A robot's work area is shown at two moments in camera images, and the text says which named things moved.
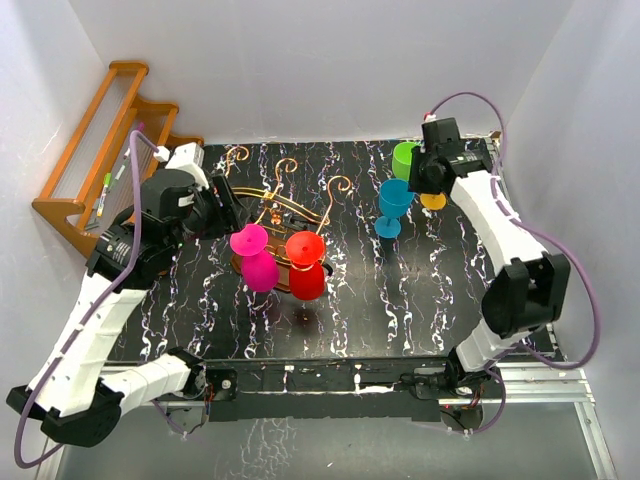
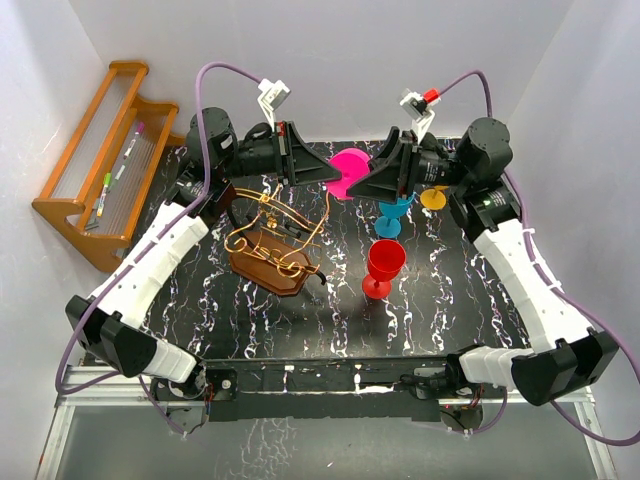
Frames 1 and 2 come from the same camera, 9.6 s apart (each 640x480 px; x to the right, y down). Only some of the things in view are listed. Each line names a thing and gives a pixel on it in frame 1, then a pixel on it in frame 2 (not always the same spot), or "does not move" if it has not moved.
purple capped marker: (140, 127) does not move
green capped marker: (107, 180) does not move
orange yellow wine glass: (433, 202) does not move
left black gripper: (229, 215) -> (289, 150)
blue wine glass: (394, 200) does not move
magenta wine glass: (260, 271) -> (352, 164)
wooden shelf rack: (95, 185) does not move
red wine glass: (307, 271) -> (385, 261)
